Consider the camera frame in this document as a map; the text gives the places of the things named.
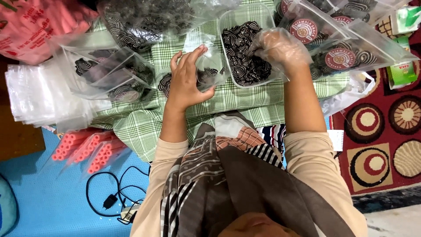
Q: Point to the person's right hand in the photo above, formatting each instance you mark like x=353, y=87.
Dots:
x=283, y=49

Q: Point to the person's left hand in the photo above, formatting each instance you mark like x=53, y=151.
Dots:
x=184, y=85

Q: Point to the person's right fingers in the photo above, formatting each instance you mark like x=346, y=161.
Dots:
x=259, y=49

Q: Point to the clear pouch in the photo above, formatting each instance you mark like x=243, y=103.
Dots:
x=213, y=65

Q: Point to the heap of black spiral snacks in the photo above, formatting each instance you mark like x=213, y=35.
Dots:
x=243, y=65

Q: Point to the clear plastic food container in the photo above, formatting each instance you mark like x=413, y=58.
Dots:
x=236, y=13

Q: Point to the filled snack pouch red label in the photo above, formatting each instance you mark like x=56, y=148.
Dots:
x=342, y=57
x=358, y=8
x=304, y=29

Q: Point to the navy red striped cloth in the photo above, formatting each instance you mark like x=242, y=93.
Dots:
x=273, y=135

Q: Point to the white plastic bag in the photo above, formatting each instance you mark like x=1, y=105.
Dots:
x=348, y=93

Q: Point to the large clear bag of snacks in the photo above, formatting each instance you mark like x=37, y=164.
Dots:
x=148, y=19

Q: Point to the white paper notepad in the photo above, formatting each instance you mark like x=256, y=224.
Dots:
x=337, y=140

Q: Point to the beige long-sleeved shirt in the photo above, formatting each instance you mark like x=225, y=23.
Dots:
x=312, y=164

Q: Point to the brown patterned headscarf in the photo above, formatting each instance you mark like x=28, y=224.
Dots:
x=250, y=184

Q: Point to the green plaid cloth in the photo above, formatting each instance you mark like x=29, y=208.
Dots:
x=144, y=121

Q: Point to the green white carton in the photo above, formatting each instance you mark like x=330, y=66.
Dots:
x=406, y=19
x=401, y=70

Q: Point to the red patterned carpet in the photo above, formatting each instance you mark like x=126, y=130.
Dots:
x=381, y=131

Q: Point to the packet of pink stick snacks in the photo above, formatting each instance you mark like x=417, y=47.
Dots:
x=105, y=158
x=70, y=143
x=90, y=148

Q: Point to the dark patterned rug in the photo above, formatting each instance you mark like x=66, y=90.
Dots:
x=388, y=199

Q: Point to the white power strip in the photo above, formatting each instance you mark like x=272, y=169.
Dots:
x=129, y=212

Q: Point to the pink printed plastic bag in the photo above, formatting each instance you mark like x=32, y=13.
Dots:
x=36, y=26

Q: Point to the stack of empty clear pouches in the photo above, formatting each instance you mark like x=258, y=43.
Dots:
x=36, y=95

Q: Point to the blue floor mat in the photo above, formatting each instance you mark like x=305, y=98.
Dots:
x=56, y=204

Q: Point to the teal cushion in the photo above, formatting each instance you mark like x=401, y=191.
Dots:
x=6, y=207

